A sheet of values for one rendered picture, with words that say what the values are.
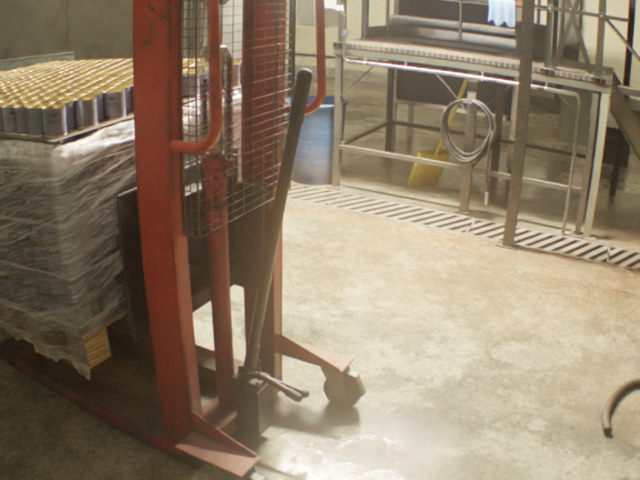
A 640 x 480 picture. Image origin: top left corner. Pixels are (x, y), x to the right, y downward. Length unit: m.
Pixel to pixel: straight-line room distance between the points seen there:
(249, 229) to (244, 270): 0.16
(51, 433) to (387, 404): 1.30
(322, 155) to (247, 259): 2.67
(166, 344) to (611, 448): 1.66
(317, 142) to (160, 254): 3.14
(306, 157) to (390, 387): 2.60
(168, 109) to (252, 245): 0.75
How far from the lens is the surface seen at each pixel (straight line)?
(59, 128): 1.69
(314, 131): 4.75
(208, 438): 2.01
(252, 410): 2.18
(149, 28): 1.62
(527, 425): 2.49
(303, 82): 1.68
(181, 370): 1.92
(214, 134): 1.53
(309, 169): 4.84
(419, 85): 5.84
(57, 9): 5.88
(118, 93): 1.84
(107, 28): 5.36
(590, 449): 2.45
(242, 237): 2.20
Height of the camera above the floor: 1.51
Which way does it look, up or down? 21 degrees down
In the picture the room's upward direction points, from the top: 1 degrees clockwise
